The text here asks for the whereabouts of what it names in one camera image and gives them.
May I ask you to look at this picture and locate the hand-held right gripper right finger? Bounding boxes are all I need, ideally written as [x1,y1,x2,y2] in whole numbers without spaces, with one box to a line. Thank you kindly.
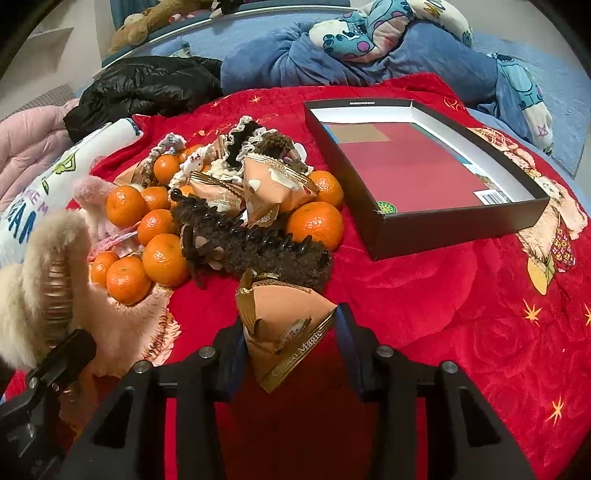
[335,302,536,480]

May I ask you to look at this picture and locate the brown teddy bear plush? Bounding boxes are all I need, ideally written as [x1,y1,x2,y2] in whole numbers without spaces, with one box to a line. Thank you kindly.
[108,0,213,54]

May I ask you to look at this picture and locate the beige fluffy hair clip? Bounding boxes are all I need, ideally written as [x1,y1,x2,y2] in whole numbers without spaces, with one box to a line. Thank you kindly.
[0,212,181,374]

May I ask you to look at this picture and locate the red printed blanket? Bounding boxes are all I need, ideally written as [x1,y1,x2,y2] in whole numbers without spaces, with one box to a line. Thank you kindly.
[0,74,591,480]

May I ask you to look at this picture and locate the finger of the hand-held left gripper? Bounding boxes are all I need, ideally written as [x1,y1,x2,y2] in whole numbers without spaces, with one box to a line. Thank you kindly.
[25,329,98,407]

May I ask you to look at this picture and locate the black red mouse plush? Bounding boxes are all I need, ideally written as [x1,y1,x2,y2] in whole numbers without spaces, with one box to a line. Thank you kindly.
[210,0,245,17]

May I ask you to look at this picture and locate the pink quilted jacket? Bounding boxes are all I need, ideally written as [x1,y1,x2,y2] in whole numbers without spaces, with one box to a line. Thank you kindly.
[0,98,81,204]

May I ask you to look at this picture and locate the blue curtain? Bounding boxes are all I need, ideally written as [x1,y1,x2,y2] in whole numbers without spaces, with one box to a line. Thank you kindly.
[110,0,153,19]

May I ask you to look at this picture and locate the black shallow cardboard box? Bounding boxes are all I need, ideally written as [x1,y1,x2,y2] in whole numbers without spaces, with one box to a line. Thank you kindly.
[303,98,551,261]

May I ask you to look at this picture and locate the peach triangular snack packet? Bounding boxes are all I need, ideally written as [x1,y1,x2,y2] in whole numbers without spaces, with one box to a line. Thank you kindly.
[235,270,339,394]
[189,172,245,213]
[242,154,319,227]

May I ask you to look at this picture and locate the pile of tangerines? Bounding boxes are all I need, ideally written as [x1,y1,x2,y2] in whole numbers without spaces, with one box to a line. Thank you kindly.
[89,154,346,306]

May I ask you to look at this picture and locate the clear red-tinted plastic bottle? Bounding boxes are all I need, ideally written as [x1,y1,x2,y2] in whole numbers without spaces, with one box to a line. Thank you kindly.
[90,231,141,259]

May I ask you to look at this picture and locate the white crochet scrunchie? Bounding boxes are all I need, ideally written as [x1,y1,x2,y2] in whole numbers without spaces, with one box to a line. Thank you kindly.
[139,133,188,185]

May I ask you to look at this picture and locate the white printed cloth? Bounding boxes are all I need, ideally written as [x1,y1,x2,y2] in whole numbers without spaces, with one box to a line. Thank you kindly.
[0,117,144,268]

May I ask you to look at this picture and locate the brown fluffy hair claw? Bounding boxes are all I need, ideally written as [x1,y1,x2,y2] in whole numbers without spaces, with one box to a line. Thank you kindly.
[170,189,333,291]

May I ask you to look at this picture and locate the brown white lace scrunchie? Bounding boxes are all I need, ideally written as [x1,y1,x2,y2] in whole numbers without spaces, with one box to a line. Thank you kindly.
[222,116,269,163]

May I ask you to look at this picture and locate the pink fluffy hair accessory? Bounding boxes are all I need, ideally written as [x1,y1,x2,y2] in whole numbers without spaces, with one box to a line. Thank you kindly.
[71,178,139,241]

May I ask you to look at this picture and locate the black puffer jacket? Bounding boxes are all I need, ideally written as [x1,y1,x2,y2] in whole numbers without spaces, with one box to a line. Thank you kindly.
[63,56,225,141]

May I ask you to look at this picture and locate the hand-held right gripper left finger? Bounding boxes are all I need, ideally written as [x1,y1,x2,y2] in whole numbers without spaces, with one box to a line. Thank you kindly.
[58,323,247,480]

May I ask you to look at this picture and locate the blue cartoon printed quilt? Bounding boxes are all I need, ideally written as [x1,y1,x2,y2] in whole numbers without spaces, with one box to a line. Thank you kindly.
[221,0,557,155]

